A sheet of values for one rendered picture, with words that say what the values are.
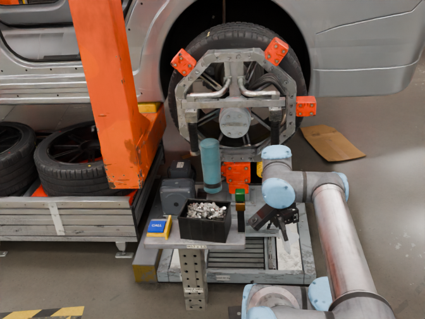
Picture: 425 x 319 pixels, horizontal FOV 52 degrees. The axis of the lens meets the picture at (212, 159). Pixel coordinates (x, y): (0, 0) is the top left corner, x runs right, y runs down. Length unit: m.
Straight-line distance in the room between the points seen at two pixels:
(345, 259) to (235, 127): 1.05
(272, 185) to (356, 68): 1.28
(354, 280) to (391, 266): 1.60
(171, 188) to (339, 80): 1.04
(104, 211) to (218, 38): 1.06
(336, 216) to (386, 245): 1.54
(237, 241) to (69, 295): 0.99
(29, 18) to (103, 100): 2.66
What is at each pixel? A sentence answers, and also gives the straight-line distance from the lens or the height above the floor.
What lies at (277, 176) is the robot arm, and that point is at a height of 1.00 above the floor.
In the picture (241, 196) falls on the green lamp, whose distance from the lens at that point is 1.76.
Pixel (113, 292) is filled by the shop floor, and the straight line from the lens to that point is 2.36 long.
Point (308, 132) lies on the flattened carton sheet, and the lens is 3.63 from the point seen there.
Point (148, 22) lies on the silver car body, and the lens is 2.34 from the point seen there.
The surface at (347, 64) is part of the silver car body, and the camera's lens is 2.36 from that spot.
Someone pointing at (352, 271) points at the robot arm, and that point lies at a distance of 0.91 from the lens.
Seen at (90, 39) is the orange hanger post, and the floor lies 1.24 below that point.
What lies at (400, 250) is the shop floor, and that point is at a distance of 2.59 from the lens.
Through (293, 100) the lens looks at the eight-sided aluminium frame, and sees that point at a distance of 1.98.
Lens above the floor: 1.66
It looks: 30 degrees down
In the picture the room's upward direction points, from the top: 4 degrees counter-clockwise
